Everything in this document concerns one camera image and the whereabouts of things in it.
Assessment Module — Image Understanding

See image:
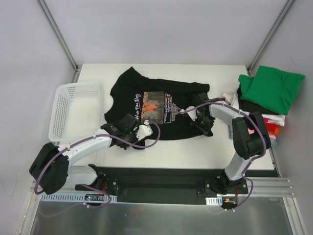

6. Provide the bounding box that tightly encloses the white plastic basket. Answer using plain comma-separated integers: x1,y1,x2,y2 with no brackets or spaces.
48,81,105,142

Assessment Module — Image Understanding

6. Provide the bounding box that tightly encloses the green folded t-shirt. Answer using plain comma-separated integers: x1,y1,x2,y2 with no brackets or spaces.
239,66,305,116

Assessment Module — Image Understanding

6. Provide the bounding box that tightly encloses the black folded t-shirt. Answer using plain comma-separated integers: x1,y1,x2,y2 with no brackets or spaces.
237,86,279,115

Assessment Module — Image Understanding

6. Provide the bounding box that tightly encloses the aluminium rail frame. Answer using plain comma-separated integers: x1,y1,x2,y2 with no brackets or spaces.
30,146,294,196

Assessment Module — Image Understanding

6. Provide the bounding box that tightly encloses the white folded t-shirt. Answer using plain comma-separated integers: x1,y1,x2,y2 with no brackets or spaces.
222,90,286,126

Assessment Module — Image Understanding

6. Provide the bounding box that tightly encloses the left aluminium corner post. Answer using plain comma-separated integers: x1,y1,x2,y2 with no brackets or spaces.
37,0,82,83

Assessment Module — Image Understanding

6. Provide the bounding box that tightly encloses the right slotted cable duct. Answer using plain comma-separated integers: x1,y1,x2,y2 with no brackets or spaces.
205,196,223,206

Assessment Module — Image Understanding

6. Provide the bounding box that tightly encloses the right aluminium corner post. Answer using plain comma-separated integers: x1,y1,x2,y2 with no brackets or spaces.
246,0,296,76

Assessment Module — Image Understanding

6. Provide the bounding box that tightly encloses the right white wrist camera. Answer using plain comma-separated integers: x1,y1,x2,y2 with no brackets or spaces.
179,106,198,121

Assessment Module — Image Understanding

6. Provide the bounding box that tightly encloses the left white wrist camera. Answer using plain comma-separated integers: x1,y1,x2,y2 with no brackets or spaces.
135,120,153,141

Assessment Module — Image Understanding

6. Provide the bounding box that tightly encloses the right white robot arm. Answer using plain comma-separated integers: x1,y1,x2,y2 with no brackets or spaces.
188,93,271,195

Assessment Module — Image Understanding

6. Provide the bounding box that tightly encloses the light blue folded t-shirt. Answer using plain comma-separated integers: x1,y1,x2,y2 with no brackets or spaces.
228,127,278,148

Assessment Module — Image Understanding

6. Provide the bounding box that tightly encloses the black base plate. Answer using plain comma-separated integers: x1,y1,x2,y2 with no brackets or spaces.
74,165,249,206

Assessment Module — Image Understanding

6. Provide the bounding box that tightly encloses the left slotted cable duct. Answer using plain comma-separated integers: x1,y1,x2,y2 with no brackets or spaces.
41,192,117,203

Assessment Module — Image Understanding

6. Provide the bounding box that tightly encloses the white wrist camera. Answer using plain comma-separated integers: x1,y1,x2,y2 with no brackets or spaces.
179,106,198,121
135,120,153,141

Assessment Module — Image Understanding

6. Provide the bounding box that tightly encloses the aluminium corner post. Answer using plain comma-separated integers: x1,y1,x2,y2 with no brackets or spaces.
246,0,296,76
37,0,82,83

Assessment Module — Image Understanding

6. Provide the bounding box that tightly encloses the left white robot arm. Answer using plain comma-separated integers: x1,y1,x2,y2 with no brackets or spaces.
29,114,140,195

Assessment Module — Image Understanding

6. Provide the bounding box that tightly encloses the slotted cable duct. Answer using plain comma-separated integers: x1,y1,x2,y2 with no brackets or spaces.
205,196,223,206
41,192,117,203

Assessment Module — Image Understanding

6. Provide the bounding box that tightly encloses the orange folded t-shirt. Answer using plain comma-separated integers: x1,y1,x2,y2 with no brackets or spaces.
267,125,279,135

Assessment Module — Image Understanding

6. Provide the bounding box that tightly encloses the black graphic t-shirt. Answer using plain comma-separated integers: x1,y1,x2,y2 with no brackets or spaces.
104,67,210,141

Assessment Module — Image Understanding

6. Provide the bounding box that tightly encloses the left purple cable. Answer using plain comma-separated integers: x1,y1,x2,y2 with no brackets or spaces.
34,119,162,209

